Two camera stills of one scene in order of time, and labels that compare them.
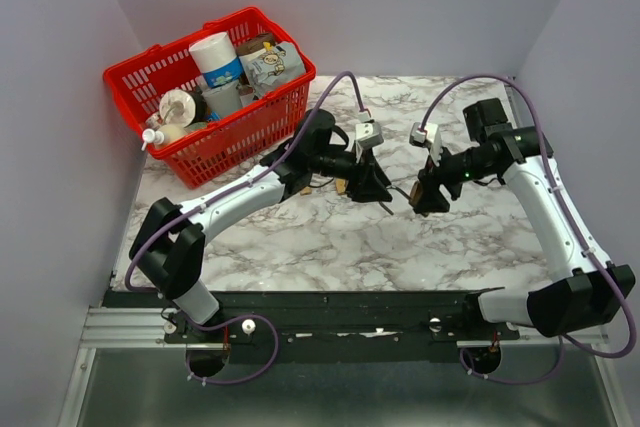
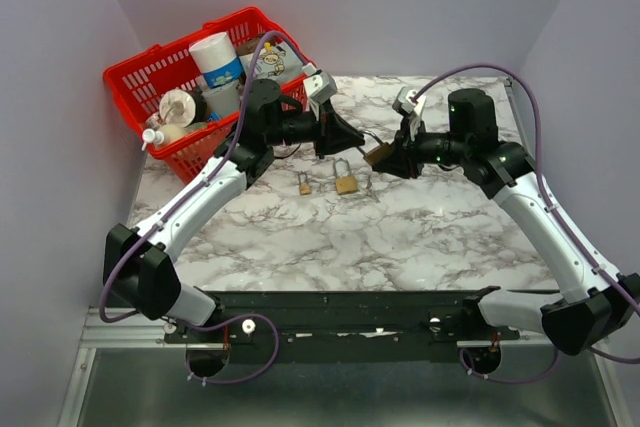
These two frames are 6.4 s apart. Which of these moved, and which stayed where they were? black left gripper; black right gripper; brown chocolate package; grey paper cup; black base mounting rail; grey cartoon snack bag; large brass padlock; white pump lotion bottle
Moved: black left gripper; black right gripper; large brass padlock
Stayed: black base mounting rail; grey paper cup; white pump lotion bottle; brown chocolate package; grey cartoon snack bag
